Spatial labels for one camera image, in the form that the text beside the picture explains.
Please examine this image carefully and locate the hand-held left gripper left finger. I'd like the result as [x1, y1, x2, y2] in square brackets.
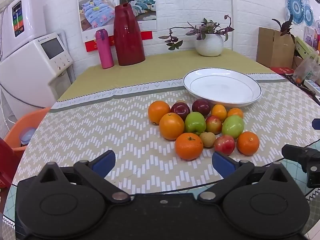
[36, 150, 132, 204]

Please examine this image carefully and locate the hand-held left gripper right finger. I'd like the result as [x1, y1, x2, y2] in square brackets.
[212, 150, 292, 203]

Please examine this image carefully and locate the red yellow apple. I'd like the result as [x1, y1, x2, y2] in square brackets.
[214, 135, 236, 155]
[205, 116, 223, 135]

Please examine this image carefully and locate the mandarin with stem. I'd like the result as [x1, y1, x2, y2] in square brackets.
[237, 131, 260, 155]
[175, 132, 204, 161]

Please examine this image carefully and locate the green apple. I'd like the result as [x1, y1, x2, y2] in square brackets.
[184, 112, 207, 135]
[222, 115, 245, 139]

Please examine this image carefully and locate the small orange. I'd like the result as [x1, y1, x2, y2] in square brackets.
[227, 108, 244, 119]
[211, 104, 227, 122]

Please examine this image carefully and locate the dark red apple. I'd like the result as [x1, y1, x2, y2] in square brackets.
[192, 99, 211, 117]
[171, 102, 191, 121]

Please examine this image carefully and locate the large orange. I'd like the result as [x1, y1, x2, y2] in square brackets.
[148, 100, 171, 125]
[159, 113, 185, 141]

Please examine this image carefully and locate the white plate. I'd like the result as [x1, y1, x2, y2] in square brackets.
[183, 68, 262, 108]

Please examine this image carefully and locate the clear plastic bag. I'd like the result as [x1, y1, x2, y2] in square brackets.
[293, 55, 320, 85]

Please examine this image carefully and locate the red envelope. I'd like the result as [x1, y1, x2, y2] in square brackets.
[271, 67, 295, 75]

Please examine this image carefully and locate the green box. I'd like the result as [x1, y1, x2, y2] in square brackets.
[295, 36, 320, 58]

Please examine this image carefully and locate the blue lidded cup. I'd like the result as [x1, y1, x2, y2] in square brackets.
[19, 127, 37, 147]

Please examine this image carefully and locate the cardboard box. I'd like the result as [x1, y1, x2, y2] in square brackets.
[256, 27, 296, 68]

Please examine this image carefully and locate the orange plastic chair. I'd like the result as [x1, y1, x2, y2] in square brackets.
[4, 107, 52, 153]

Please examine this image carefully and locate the red plastic object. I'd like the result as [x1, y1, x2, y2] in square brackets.
[0, 137, 22, 188]

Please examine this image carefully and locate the purple leaf plant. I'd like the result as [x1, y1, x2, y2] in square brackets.
[272, 14, 296, 44]

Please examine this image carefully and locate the teal patterned cloth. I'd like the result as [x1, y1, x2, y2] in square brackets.
[2, 140, 320, 232]

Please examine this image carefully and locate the pink bottle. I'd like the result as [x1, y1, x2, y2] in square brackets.
[95, 29, 115, 69]

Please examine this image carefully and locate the white potted plant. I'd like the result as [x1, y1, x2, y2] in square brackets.
[158, 14, 235, 57]

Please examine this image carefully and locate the white dispenser with screen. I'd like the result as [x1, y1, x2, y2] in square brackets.
[0, 32, 73, 119]

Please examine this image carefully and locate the red thermos jug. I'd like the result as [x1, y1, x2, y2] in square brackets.
[113, 2, 146, 66]

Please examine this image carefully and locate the small blue patterned wall disc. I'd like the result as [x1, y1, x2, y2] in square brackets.
[303, 4, 314, 27]

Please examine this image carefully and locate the large blue patterned wall disc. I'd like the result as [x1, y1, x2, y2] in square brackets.
[286, 0, 305, 25]

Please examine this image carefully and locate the white wall pipe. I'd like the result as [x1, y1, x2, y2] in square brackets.
[229, 0, 234, 50]

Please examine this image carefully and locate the wall poster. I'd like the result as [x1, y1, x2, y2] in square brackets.
[76, 0, 157, 53]

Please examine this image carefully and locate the white wall water unit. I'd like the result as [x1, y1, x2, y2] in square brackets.
[0, 0, 47, 55]

